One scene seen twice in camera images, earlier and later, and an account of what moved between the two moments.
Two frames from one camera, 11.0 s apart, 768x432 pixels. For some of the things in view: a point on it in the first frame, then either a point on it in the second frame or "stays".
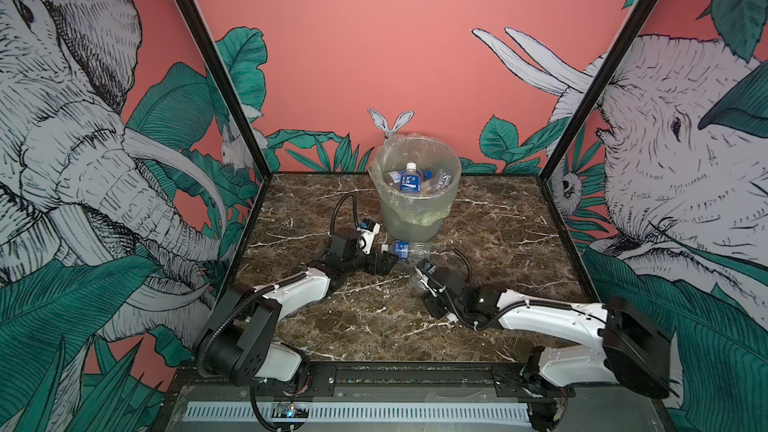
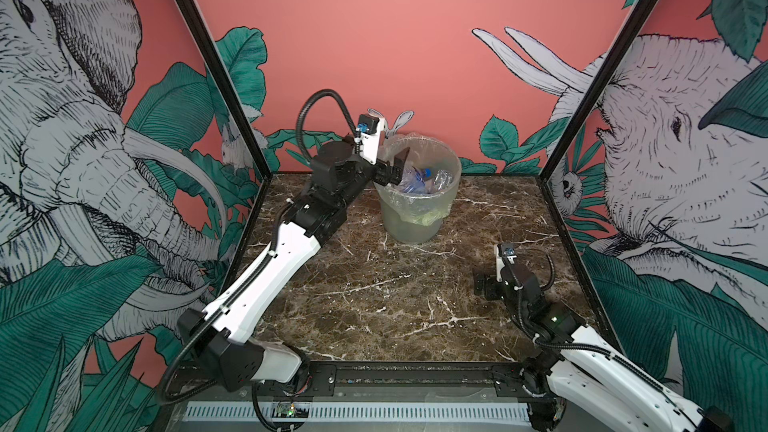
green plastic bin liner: (416, 176) stays
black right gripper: (429, 304) to (479, 278)
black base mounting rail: (391, 381) stays
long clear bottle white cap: (444, 178) stays
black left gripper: (383, 267) to (395, 175)
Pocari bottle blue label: (401, 248) to (416, 182)
